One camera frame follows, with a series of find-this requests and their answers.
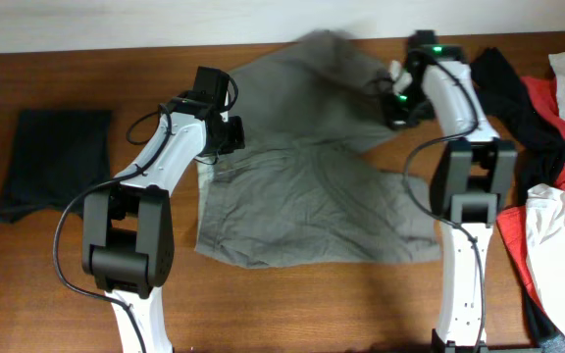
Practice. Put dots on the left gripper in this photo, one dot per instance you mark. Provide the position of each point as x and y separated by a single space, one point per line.
236 136

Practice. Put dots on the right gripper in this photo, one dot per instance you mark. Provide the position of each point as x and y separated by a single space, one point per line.
397 118

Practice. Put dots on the grey shorts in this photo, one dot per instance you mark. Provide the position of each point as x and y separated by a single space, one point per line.
299 192

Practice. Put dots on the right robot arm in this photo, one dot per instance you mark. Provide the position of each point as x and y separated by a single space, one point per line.
469 185

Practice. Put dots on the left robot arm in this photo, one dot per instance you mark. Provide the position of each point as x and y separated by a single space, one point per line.
128 241

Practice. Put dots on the black garment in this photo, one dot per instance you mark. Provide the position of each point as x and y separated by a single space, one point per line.
502 94

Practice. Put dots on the folded dark green garment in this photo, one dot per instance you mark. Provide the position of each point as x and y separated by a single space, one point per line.
57 154

